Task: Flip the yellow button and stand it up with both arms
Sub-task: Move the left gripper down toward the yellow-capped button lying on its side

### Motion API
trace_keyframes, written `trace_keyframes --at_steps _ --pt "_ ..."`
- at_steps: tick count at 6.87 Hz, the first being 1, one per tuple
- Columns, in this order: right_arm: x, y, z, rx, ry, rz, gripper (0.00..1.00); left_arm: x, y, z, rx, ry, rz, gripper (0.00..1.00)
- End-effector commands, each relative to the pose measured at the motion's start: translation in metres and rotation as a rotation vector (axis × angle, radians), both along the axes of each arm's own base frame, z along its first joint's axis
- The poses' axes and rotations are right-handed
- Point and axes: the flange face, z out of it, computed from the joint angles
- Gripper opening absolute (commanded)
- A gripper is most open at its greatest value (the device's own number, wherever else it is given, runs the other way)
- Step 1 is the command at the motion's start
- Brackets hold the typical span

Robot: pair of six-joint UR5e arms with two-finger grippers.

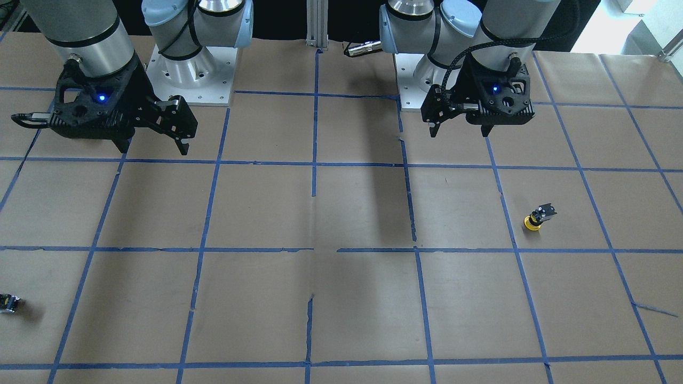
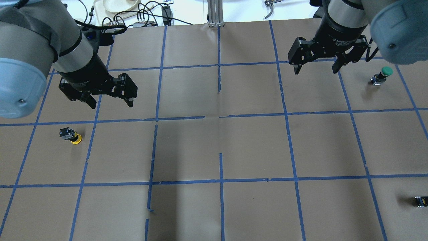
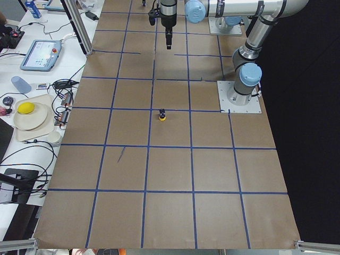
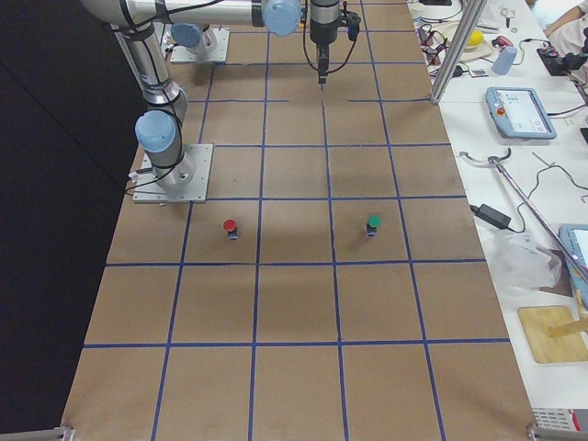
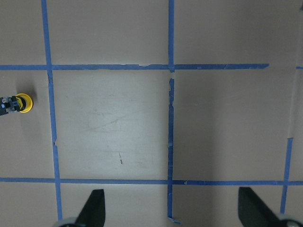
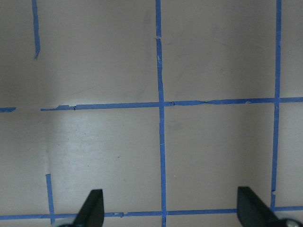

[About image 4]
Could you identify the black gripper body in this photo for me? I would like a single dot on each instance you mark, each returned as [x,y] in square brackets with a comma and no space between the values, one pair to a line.
[322,28]

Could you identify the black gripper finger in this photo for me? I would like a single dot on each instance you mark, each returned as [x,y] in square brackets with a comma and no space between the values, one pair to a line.
[322,71]

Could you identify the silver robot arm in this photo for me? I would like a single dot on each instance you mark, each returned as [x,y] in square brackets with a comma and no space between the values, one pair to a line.
[159,130]
[193,38]

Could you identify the red push button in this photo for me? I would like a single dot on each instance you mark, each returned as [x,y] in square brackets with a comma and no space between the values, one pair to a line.
[230,226]

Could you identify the beige tray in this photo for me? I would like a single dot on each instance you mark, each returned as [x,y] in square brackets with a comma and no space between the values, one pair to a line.
[476,47]

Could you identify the yellow lemon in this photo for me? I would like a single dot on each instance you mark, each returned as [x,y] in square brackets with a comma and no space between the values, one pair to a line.
[476,38]

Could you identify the light blue plastic cup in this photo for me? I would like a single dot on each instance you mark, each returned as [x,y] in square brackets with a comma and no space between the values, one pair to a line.
[504,61]

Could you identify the metal reacher stick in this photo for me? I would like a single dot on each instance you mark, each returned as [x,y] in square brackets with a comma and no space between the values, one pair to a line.
[497,162]

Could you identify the blue teach pendant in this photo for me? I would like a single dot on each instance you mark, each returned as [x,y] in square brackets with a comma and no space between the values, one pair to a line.
[518,113]

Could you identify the black power adapter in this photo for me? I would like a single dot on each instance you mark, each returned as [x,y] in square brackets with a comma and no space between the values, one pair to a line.
[493,216]

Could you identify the clear plastic bag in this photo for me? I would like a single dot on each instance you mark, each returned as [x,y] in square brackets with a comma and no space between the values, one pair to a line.
[518,260]

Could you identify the wooden cutting board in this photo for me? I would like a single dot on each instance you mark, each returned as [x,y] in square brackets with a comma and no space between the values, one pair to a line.
[553,335]

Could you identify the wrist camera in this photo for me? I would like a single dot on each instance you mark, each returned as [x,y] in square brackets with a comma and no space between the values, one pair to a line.
[353,22]

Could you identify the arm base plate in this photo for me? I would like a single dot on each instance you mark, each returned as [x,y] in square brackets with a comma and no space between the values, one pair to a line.
[219,55]
[189,181]

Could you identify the aluminium frame post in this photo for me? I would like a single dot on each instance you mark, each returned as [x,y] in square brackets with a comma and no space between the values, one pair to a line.
[470,18]

